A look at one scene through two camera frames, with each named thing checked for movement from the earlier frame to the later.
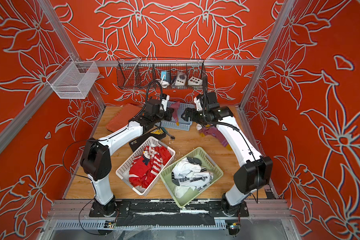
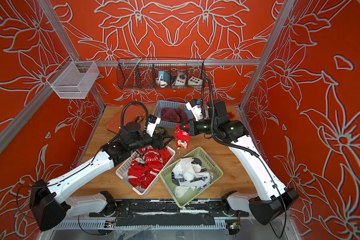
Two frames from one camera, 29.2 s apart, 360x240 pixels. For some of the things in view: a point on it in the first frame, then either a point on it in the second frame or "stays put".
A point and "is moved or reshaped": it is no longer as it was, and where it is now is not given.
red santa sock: (140, 172) stays put
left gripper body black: (166, 116) -> (145, 140)
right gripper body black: (201, 117) -> (207, 127)
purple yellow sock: (208, 130) is moved or reshaped
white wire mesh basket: (73, 79) stays put
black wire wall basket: (180, 73) stays put
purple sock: (175, 106) is moved or reshaped
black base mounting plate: (167, 213) stays put
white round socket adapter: (181, 79) stays put
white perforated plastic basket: (123, 171) stays put
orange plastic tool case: (122, 118) stays put
